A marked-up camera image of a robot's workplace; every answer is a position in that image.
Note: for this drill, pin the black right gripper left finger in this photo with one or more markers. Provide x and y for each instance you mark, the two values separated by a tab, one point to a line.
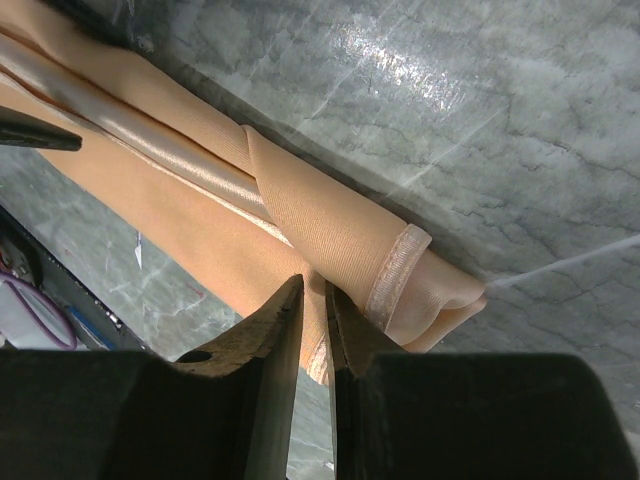
223	411

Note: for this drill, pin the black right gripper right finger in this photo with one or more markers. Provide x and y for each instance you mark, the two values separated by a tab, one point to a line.
399	415

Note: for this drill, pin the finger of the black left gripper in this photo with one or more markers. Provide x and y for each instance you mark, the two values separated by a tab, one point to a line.
21	130

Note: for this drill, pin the peach satin napkin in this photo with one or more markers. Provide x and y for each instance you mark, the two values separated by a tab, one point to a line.
236	211

